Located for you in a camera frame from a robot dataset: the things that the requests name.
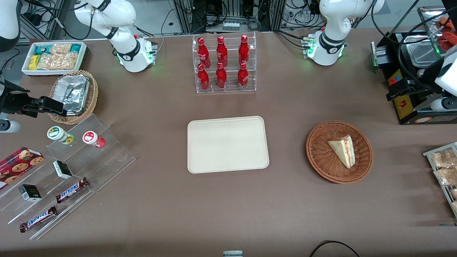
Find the triangular sandwich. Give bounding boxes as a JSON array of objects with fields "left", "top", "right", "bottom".
[{"left": 327, "top": 135, "right": 356, "bottom": 169}]

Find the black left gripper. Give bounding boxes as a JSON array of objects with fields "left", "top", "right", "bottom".
[{"left": 387, "top": 60, "right": 444, "bottom": 101}]

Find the white plastic snack bin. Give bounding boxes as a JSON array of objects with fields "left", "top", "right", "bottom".
[{"left": 21, "top": 41, "right": 87, "bottom": 77}]

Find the red cookie box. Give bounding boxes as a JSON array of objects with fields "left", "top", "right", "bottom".
[{"left": 0, "top": 147, "right": 45, "bottom": 190}]

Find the stainless steel pan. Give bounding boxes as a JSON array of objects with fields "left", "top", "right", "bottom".
[{"left": 406, "top": 42, "right": 442, "bottom": 68}]

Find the large clear cracker bag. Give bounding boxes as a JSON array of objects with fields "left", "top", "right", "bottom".
[{"left": 37, "top": 52, "right": 79, "bottom": 71}]

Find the clear acrylic bottle rack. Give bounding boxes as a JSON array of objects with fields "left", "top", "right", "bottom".
[{"left": 192, "top": 32, "right": 257, "bottom": 94}]

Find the tray with snack bags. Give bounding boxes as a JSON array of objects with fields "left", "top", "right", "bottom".
[{"left": 423, "top": 142, "right": 457, "bottom": 218}]

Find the clear acrylic stepped shelf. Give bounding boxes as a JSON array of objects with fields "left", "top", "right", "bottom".
[{"left": 0, "top": 113, "right": 136, "bottom": 241}]

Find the thin black strut rod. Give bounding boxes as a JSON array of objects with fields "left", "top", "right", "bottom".
[{"left": 387, "top": 0, "right": 421, "bottom": 36}]

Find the black looped cable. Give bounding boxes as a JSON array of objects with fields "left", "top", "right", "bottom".
[{"left": 308, "top": 240, "right": 361, "bottom": 257}]

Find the light tan wicker basket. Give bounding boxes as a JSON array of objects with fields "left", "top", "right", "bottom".
[{"left": 47, "top": 70, "right": 99, "bottom": 125}]

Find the green lid cup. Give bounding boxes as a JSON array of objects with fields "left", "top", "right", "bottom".
[{"left": 47, "top": 126, "right": 75, "bottom": 145}]

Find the red lid cup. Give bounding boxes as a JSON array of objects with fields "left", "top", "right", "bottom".
[{"left": 82, "top": 131, "right": 106, "bottom": 149}]

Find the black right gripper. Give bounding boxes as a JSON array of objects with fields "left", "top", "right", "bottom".
[{"left": 0, "top": 81, "right": 68, "bottom": 118}]

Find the Snickers chocolate bar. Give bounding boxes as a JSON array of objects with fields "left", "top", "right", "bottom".
[
  {"left": 19, "top": 205, "right": 58, "bottom": 233},
  {"left": 55, "top": 177, "right": 90, "bottom": 204}
]

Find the red cola bottle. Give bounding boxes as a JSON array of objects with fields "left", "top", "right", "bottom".
[
  {"left": 215, "top": 62, "right": 227, "bottom": 89},
  {"left": 237, "top": 62, "right": 249, "bottom": 90},
  {"left": 197, "top": 37, "right": 211, "bottom": 69},
  {"left": 238, "top": 35, "right": 250, "bottom": 66},
  {"left": 197, "top": 64, "right": 210, "bottom": 91},
  {"left": 216, "top": 36, "right": 229, "bottom": 68}
]

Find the silver foil container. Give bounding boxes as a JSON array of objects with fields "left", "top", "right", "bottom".
[{"left": 53, "top": 75, "right": 91, "bottom": 116}]

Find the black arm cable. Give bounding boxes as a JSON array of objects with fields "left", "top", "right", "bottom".
[{"left": 371, "top": 0, "right": 457, "bottom": 94}]

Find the small black box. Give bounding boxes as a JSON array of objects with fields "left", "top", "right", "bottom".
[
  {"left": 18, "top": 184, "right": 42, "bottom": 202},
  {"left": 52, "top": 160, "right": 73, "bottom": 180}
]

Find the cream plastic tray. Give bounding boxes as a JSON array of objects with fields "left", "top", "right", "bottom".
[{"left": 187, "top": 116, "right": 270, "bottom": 174}]

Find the red sausage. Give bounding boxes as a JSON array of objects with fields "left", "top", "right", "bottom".
[
  {"left": 436, "top": 16, "right": 457, "bottom": 31},
  {"left": 441, "top": 32, "right": 457, "bottom": 51}
]

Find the brown round wicker basket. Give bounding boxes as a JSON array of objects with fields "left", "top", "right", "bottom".
[{"left": 306, "top": 120, "right": 374, "bottom": 185}]

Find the black hot food display case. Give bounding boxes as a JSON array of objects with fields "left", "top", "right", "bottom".
[{"left": 371, "top": 6, "right": 457, "bottom": 126}]

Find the small clear cracker bag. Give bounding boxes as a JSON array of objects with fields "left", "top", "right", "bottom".
[{"left": 50, "top": 43, "right": 72, "bottom": 55}]

